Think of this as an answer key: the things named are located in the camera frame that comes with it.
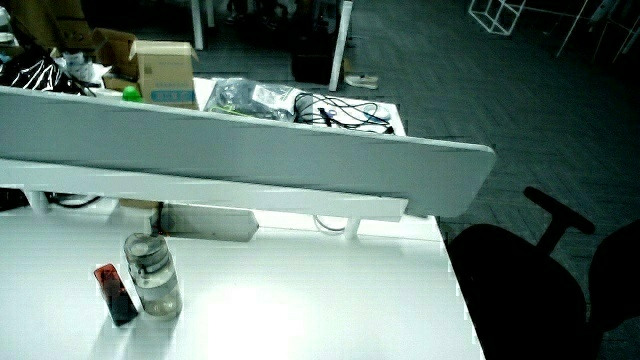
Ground red and black speaker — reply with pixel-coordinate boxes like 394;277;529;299
93;263;140;327

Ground grey desk partition panel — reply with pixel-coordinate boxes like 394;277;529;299
0;85;497;219

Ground white neighbouring desk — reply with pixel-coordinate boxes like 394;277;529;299
192;76;407;137

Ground clear plastic bag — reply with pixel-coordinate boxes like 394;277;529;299
203;77;304;123

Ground white shoe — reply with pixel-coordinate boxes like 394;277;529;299
343;73;380;91

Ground grey power strip box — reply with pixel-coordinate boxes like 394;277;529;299
158;202;260;243

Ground black box on floor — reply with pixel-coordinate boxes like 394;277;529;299
291;19;341;85

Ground white table leg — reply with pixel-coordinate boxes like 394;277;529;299
328;0;354;93
190;0;205;51

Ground open cardboard box blue label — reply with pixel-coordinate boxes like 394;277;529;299
128;39;200;110

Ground clear cylindrical bottle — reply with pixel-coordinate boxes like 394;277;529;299
123;232;184;322

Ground black office chair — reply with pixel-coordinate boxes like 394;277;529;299
587;218;640;334
445;186;597;360

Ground brown cardboard box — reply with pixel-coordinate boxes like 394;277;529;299
91;27;140;81

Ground black glossy plastic bag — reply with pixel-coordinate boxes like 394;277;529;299
0;52;87;95

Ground black tangled cables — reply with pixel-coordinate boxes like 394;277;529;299
293;92;396;136

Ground white desk shelf rail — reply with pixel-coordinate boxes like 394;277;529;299
0;157;410;240

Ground white wire frame rack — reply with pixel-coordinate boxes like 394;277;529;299
468;0;527;37

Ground black cable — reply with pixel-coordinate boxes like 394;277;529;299
45;193;103;210

